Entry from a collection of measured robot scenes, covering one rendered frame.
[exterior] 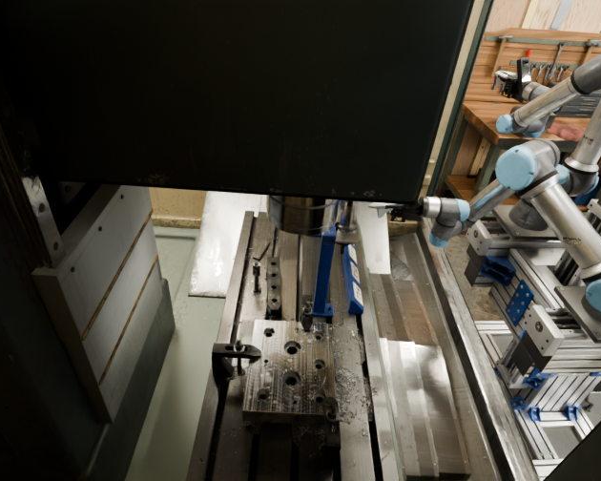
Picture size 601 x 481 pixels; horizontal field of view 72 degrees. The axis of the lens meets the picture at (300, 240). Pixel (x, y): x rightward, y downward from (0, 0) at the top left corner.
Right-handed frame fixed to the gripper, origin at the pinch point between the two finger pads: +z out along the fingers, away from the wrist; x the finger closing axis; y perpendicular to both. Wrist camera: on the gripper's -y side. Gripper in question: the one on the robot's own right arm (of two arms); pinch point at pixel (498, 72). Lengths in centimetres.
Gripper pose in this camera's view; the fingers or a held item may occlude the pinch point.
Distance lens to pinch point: 222.3
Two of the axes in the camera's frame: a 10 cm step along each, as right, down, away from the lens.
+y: 0.6, 7.7, 6.4
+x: 9.5, -2.5, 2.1
